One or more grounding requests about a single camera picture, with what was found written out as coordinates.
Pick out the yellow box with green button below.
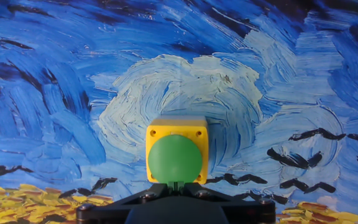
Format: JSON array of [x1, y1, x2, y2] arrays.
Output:
[[145, 116, 210, 185]]

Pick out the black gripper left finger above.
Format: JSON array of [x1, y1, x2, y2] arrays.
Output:
[[75, 182, 176, 224]]

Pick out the painted wheatfield cloth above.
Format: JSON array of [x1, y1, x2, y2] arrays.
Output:
[[0, 0, 358, 224]]

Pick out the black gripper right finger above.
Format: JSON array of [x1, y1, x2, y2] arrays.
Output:
[[176, 182, 276, 224]]

